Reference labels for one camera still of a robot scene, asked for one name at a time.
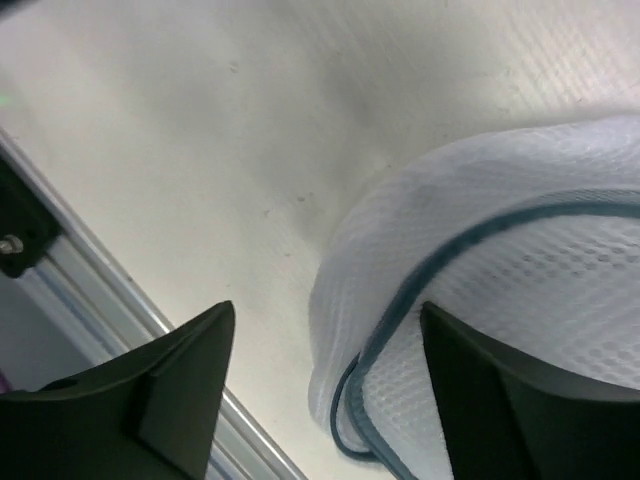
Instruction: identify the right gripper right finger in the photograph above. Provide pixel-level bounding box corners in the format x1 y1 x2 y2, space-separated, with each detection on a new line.
420 303 639 479

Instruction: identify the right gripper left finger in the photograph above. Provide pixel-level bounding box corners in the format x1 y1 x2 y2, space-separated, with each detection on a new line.
1 301 235 480

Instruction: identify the white mesh laundry bag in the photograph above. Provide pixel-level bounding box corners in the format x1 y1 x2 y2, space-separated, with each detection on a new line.
309 115 639 479

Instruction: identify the aluminium mounting rail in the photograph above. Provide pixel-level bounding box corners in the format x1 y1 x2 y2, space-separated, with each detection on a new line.
1 134 302 479

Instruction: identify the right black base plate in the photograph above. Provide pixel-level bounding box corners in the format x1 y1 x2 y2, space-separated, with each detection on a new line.
1 158 61 279

